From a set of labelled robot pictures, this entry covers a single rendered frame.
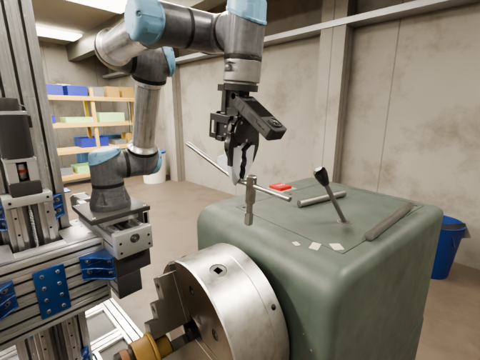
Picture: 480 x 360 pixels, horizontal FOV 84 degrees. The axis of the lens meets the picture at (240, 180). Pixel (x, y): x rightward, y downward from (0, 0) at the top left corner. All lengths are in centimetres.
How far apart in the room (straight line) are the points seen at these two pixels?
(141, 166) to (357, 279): 87
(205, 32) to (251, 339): 58
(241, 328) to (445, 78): 316
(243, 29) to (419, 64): 300
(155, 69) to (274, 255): 68
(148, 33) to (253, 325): 55
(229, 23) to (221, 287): 48
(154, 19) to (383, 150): 317
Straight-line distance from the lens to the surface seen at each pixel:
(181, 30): 58
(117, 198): 113
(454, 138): 338
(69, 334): 143
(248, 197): 57
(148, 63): 95
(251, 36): 55
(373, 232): 66
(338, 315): 55
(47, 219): 119
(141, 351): 59
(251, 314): 53
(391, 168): 351
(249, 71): 54
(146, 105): 102
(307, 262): 56
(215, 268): 55
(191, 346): 60
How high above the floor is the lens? 153
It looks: 15 degrees down
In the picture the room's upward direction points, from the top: straight up
